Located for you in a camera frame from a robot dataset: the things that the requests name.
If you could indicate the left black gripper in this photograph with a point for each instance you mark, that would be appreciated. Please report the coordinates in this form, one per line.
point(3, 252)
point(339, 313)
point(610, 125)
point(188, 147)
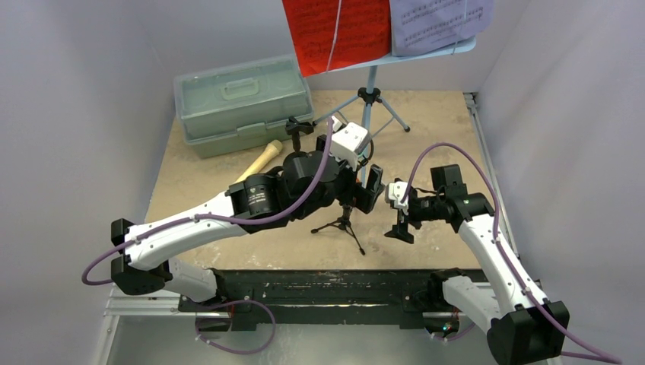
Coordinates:
point(360, 197)

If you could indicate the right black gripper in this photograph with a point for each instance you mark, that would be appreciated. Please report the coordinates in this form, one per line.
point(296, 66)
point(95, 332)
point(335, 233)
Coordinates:
point(417, 211)

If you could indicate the black tripod microphone stand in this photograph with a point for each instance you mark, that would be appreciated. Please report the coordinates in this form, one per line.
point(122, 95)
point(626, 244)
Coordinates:
point(343, 223)

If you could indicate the black round-base microphone stand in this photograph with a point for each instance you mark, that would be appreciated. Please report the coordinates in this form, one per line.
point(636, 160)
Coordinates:
point(295, 128)

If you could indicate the cream yellow microphone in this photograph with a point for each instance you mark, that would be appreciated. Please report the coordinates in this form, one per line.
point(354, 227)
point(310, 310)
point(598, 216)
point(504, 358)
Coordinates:
point(272, 150)

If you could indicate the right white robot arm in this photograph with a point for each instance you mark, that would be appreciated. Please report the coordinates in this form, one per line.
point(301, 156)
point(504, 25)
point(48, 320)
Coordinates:
point(517, 317)

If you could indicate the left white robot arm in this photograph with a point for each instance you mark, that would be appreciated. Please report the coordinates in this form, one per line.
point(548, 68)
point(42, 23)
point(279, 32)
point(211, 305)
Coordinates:
point(304, 183)

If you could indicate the light blue music stand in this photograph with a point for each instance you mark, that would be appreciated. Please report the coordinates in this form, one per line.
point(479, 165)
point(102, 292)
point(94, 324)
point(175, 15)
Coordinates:
point(411, 120)

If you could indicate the grey-green plastic toolbox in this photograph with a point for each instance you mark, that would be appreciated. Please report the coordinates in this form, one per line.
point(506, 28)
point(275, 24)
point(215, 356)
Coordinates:
point(237, 107)

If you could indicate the red sheet music page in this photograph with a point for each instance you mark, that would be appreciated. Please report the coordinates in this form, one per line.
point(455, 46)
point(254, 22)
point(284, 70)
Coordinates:
point(329, 35)

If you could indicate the lavender sheet music page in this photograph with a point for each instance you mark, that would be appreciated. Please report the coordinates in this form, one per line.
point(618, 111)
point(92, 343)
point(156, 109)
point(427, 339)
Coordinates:
point(420, 27)

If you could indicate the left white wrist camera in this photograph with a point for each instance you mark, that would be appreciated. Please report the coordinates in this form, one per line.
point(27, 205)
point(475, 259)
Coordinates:
point(348, 142)

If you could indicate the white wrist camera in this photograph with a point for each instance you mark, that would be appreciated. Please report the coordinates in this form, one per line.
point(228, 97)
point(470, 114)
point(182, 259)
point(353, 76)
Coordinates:
point(348, 142)
point(395, 195)

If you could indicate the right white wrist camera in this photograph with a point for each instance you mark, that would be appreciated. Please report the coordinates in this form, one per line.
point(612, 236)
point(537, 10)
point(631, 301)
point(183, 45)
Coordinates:
point(395, 195)

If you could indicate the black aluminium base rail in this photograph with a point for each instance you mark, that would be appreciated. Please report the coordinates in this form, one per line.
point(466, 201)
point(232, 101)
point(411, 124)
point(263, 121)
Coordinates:
point(408, 298)

